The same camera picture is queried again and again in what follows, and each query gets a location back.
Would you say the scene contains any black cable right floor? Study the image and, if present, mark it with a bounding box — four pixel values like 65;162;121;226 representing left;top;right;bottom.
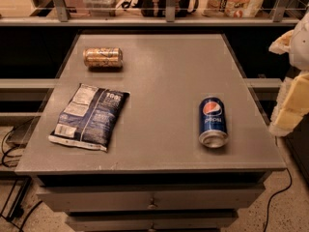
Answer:
262;167;294;232

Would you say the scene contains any lower grey drawer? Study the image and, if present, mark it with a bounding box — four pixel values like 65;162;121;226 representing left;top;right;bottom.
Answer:
66;211;238;232

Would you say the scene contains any upper grey drawer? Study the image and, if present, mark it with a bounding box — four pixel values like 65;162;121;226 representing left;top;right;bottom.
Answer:
37;184;265;213

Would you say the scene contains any grey drawer cabinet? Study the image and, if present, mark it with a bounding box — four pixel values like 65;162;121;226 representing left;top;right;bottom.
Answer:
17;34;285;217

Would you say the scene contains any colourful snack bag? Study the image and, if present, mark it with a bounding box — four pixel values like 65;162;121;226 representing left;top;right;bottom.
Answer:
203;0;264;18

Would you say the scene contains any grey drawer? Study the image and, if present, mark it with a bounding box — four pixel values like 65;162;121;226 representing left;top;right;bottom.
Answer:
66;211;238;232
37;184;265;213

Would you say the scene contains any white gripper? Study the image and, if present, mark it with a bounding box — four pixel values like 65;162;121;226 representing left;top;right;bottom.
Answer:
268;13;309;137

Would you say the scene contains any black cables left floor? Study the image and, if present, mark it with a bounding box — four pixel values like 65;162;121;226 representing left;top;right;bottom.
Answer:
0;118;42;232

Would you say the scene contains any blue Pepsi can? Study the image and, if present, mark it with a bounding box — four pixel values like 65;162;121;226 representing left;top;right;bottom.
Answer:
199;96;228;149

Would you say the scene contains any orange soda can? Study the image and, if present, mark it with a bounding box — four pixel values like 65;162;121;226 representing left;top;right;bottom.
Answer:
83;47;123;68

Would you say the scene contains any grey metal railing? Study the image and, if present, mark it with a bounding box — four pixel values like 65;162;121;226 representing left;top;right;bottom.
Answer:
0;0;308;27

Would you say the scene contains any blue chip bag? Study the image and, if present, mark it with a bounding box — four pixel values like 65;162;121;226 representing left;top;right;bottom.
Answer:
48;83;129;152

